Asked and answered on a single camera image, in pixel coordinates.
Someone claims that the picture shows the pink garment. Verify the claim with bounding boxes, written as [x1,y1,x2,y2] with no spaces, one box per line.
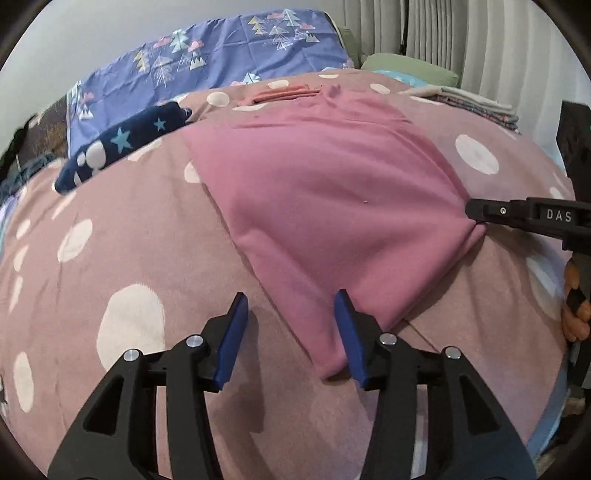
[178,83,488,381]

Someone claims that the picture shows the white curtain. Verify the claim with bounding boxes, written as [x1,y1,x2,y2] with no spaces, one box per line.
[342,0,579,139]

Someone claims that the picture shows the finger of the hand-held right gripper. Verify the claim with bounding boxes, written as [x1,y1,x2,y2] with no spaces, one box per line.
[464,198,532,232]

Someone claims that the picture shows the white and lilac clothes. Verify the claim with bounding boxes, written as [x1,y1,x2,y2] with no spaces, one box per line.
[0,198,16,243]

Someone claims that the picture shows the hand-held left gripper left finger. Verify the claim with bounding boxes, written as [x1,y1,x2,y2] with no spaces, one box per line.
[47,292,250,480]

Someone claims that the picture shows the person's right hand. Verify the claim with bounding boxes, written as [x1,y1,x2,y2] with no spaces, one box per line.
[560,256,591,343]

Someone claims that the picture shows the stack of folded clothes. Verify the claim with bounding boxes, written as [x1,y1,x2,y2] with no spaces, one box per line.
[399,85,520,136]

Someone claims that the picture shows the dark chair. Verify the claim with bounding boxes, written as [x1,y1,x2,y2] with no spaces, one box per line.
[556,99,591,204]

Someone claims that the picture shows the blue tree pattern pillow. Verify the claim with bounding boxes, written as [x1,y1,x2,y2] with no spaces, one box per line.
[65,7,361,160]

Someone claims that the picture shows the navy star-print garment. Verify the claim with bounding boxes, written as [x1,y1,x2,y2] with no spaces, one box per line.
[54,102,194,195]

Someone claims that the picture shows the teal blanket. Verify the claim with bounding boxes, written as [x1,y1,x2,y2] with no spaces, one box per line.
[0,154,52,199]

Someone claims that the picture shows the dark branch-print panel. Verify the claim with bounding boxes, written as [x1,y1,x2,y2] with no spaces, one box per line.
[28,95,71,158]

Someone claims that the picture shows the pink polka dot blanket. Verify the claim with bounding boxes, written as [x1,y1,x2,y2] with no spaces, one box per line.
[0,69,578,480]

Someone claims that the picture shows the green pillow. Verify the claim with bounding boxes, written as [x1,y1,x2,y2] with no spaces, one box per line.
[360,52,461,89]

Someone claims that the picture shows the black bag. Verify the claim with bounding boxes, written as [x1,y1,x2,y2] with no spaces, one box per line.
[0,127,34,172]

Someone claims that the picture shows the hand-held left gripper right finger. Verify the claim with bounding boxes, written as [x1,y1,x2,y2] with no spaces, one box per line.
[333,289,539,480]

